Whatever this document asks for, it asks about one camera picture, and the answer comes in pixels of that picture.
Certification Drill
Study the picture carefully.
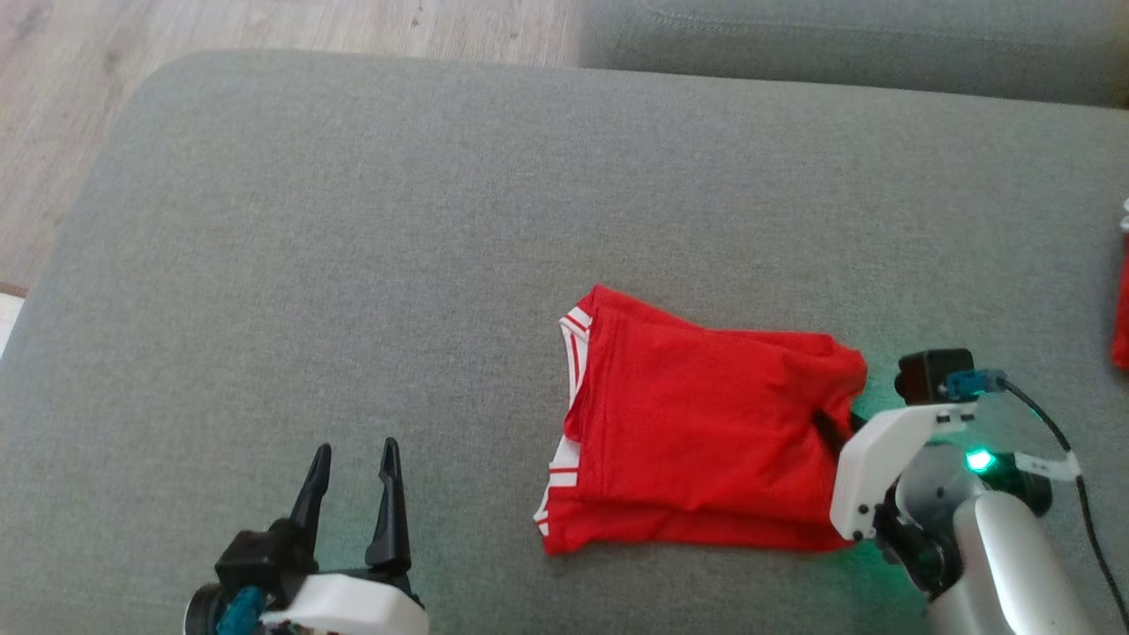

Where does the red white basketball jersey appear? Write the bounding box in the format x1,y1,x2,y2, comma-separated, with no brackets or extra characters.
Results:
533,284,870,557

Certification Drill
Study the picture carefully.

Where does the pale floor rug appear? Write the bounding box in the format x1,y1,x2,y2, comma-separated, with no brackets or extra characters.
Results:
0,284,29,356

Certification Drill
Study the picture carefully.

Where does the grey sofa back cushion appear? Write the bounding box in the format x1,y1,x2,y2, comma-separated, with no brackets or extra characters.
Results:
578,0,1129,108

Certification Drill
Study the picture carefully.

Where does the red shorts white waistband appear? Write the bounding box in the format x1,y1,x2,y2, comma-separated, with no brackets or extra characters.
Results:
1111,198,1129,371

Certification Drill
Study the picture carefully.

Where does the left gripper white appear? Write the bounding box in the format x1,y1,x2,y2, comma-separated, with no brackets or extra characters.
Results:
265,437,430,635

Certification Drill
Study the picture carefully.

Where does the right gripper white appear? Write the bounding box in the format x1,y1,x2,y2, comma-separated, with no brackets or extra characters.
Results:
811,401,980,597

